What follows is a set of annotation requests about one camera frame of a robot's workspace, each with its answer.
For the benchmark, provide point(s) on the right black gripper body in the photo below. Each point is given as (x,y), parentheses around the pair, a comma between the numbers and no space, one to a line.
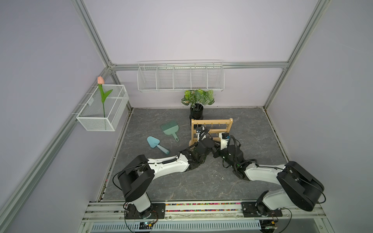
(223,155)

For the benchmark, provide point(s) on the white slotted cable duct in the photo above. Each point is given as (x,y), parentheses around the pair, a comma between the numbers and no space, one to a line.
(175,226)

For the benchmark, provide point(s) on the wooden jewelry display stand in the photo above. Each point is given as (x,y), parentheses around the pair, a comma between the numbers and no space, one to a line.
(216,128)

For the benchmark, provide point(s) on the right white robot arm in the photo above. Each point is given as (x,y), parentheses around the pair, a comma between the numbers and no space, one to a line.
(298,187)

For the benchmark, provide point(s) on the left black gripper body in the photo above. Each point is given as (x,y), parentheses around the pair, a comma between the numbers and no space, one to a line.
(202,160)

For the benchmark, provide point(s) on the pink artificial tulip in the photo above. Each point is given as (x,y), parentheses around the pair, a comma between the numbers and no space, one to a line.
(104,95)

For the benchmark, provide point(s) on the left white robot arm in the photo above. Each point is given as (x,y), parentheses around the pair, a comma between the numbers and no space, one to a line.
(137,176)

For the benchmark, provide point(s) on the white mesh wall basket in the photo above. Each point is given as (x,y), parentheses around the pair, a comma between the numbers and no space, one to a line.
(90,114)

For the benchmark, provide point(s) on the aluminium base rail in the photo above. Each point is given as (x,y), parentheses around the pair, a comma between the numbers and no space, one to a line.
(197,210)

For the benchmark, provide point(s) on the potted green plant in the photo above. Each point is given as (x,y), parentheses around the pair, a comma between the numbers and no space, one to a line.
(197,99)

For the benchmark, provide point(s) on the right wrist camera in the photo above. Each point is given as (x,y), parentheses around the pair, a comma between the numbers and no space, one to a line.
(224,140)

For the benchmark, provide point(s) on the white wire wall shelf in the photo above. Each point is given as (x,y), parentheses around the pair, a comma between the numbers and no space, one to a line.
(180,75)

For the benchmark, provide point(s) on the teal small shovel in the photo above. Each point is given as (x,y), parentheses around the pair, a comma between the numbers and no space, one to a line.
(154,143)

